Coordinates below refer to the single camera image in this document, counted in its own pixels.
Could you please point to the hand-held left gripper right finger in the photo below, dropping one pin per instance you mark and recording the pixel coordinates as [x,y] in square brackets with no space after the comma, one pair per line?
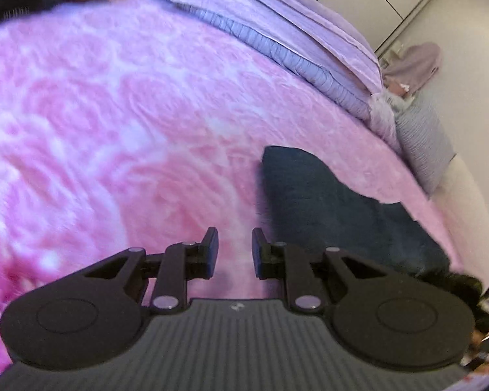
[258,254]

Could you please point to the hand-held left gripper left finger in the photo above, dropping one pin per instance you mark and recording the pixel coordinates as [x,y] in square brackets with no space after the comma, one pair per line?
[210,254]

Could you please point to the lilac striped duvet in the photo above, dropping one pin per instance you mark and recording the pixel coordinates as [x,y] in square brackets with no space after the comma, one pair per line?
[277,20]

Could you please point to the grey textured pillow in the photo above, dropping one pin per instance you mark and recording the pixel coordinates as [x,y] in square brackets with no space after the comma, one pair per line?
[423,142]

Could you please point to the pale pink draped cloth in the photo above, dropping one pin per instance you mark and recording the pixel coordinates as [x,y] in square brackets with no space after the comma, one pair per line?
[415,65]

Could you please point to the dark blue denim pants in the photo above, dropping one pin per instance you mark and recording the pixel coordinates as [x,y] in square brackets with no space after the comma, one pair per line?
[330,211]

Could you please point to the pink floral blanket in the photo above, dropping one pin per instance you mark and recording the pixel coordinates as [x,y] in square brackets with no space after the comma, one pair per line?
[106,130]

